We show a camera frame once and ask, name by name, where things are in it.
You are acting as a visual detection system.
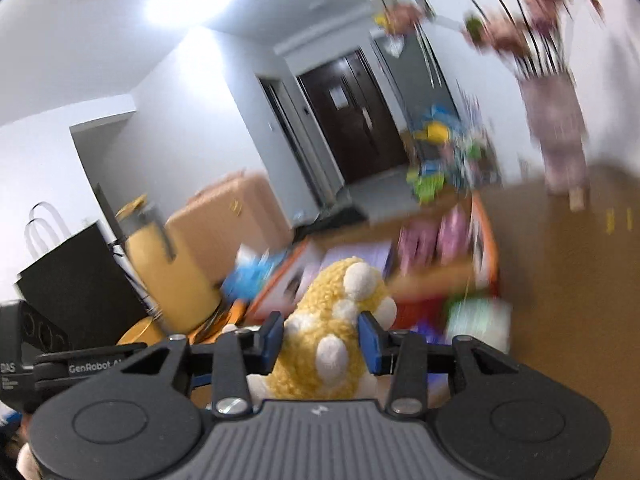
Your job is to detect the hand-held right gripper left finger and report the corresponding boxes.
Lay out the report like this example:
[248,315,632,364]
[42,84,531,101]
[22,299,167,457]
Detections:
[119,311,285,417]

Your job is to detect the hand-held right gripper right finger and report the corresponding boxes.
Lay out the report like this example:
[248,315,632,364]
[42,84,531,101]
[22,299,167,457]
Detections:
[357,310,521,416]

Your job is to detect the yellow plush toy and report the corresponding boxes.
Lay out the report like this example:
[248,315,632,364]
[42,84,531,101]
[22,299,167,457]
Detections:
[220,256,398,403]

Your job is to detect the purple cloth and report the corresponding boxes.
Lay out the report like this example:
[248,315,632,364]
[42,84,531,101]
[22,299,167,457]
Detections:
[412,320,448,346]

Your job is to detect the red cardboard box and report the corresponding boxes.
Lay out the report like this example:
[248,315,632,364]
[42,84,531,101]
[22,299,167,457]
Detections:
[245,195,501,333]

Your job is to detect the pale green plastic bag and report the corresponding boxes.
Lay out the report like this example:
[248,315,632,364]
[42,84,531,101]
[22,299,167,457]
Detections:
[444,297,512,356]

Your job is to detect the purple satin scrunchie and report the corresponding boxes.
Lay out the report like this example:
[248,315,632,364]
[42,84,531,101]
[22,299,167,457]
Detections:
[437,207,473,263]

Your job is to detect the blue tissue pack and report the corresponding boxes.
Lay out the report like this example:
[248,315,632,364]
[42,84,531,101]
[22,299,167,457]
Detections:
[221,245,288,303]

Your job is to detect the black paper bag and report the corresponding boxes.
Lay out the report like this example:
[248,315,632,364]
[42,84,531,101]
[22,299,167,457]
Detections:
[15,201,163,348]

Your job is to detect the yellow thermos jug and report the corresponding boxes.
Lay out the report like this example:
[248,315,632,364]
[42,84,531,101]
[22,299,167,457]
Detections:
[115,195,223,333]

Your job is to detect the peach ribbed suitcase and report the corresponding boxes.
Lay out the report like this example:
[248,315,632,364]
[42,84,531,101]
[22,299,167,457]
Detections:
[165,170,296,286]

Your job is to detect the dark brown entrance door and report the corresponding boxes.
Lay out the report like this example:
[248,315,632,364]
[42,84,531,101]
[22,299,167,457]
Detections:
[295,49,411,186]

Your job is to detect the yellow plastic bag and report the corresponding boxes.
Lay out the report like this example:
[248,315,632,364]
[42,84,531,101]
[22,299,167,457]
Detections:
[412,122,448,143]

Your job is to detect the blue plastic bag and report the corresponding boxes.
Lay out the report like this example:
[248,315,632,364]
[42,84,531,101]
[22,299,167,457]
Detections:
[420,105,458,126]

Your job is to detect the scattered yellow flower buds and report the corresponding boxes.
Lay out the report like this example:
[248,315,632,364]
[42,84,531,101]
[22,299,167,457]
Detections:
[602,207,636,235]

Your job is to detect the grey refrigerator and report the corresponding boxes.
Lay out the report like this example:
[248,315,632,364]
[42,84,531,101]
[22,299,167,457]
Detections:
[372,20,458,126]

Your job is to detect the pink stone vase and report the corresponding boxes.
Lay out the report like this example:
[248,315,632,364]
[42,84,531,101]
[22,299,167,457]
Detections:
[517,72,591,211]

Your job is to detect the dried pink rose bouquet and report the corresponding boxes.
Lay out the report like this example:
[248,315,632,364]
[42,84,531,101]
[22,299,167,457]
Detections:
[385,0,606,78]

